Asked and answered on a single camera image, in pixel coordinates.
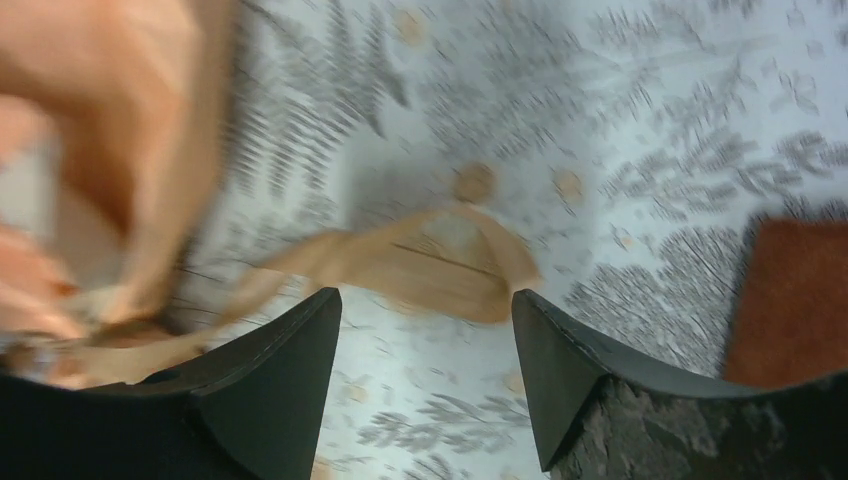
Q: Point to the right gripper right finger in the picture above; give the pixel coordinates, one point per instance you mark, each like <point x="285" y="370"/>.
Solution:
<point x="598" y="405"/>

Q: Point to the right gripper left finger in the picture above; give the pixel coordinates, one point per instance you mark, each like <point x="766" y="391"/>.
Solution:
<point x="249" y="409"/>

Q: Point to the tan ribbon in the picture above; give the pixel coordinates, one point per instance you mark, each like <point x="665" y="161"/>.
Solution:
<point x="379" y="260"/>

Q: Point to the beige orange wrapping paper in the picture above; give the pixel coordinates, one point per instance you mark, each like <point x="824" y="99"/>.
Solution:
<point x="136" y="95"/>

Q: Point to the brown wooden block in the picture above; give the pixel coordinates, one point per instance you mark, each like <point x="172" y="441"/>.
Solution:
<point x="790" y="324"/>

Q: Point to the floral table cloth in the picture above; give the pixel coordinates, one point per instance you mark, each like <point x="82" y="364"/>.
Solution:
<point x="634" y="142"/>

